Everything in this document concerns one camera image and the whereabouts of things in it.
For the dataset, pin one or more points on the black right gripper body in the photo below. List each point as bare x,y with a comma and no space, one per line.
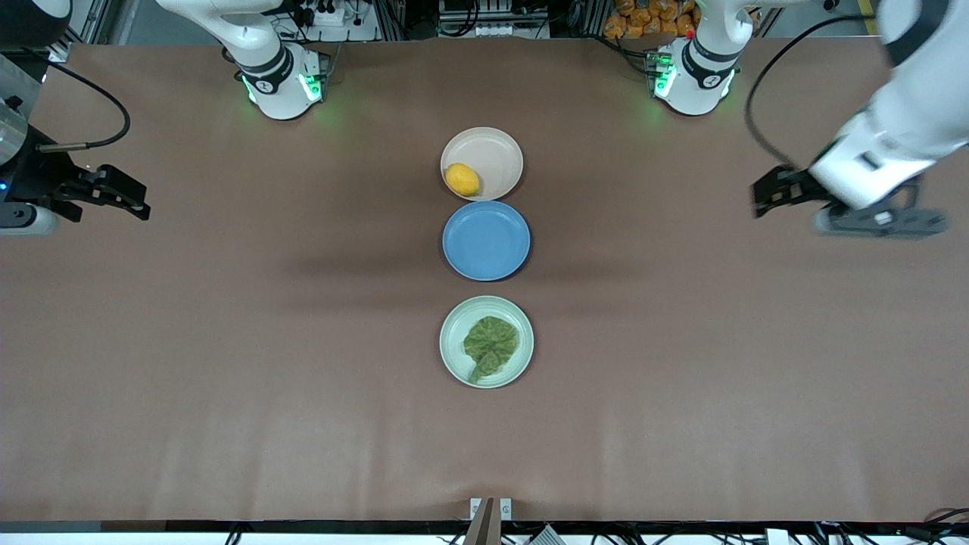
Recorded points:
38,179

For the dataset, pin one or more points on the yellow lemon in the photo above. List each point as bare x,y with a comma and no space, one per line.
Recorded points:
462,179

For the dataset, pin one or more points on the green lettuce leaf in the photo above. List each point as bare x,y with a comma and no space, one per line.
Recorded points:
490,344

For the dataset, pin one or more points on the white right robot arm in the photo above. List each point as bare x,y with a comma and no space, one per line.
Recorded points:
280,83

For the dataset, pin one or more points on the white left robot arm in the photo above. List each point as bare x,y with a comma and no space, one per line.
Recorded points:
700,76

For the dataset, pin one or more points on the pile of orange packets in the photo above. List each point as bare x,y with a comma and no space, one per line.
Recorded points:
643,19

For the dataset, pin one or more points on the white power strip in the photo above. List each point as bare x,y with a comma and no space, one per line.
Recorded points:
325,14

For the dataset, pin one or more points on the beige round plate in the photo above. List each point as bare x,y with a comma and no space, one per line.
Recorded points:
492,155

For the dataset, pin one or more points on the blue round plate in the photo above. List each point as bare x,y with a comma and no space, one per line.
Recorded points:
486,241

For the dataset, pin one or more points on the white rack device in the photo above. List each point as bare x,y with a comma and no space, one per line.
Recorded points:
492,19

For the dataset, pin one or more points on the pale green round plate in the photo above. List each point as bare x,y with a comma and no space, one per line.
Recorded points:
453,356

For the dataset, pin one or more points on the aluminium frame profile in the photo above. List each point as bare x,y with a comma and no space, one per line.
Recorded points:
79,30

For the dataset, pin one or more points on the small metal bracket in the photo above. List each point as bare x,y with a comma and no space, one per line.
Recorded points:
506,509

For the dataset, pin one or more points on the brown camera post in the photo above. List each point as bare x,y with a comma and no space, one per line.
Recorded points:
482,526

